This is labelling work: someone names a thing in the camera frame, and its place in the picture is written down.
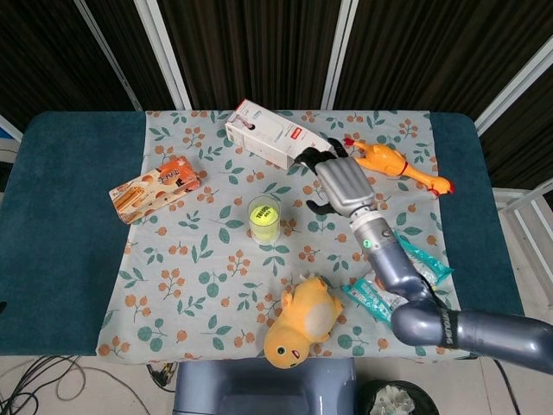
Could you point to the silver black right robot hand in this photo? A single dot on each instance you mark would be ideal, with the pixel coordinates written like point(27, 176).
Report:
point(345, 181)

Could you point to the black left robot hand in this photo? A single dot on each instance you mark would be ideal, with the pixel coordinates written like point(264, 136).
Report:
point(2, 305)

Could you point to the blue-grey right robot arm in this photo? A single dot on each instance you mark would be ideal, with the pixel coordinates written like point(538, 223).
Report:
point(389, 268)

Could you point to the orange rubber chicken toy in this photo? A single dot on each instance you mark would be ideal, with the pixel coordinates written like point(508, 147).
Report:
point(389, 162)

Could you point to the clear plastic cup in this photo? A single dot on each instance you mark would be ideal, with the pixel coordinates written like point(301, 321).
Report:
point(278, 229)

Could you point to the teal fabric table cover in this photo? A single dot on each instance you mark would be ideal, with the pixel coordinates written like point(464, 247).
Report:
point(65, 238)

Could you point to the white carton box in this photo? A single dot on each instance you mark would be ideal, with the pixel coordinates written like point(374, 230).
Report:
point(268, 132)

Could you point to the teal clear snack bag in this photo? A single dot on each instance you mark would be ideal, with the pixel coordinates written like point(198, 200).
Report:
point(371, 300)

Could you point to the yellow plush animal toy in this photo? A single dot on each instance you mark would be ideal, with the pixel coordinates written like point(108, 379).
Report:
point(302, 320)

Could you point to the floral leaf print tablecloth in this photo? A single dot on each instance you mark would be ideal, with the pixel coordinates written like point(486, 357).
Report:
point(216, 281)

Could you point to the power strip with plugs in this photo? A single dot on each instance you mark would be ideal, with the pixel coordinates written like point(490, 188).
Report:
point(160, 374)

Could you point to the white blue framed board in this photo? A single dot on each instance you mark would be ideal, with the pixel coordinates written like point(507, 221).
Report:
point(6, 129)

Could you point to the white metal rack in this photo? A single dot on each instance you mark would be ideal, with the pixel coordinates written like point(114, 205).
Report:
point(525, 203)

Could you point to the orange biscuit snack box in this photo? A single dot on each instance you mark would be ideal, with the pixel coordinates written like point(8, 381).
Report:
point(153, 188)

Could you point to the black trash bin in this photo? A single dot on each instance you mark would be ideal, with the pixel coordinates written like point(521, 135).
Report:
point(395, 397)

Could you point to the blue-grey robot torso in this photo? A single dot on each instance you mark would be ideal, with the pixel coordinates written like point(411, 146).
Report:
point(259, 389)

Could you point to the white partition frame post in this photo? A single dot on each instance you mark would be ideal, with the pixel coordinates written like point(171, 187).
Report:
point(514, 80)
point(162, 52)
point(339, 52)
point(108, 54)

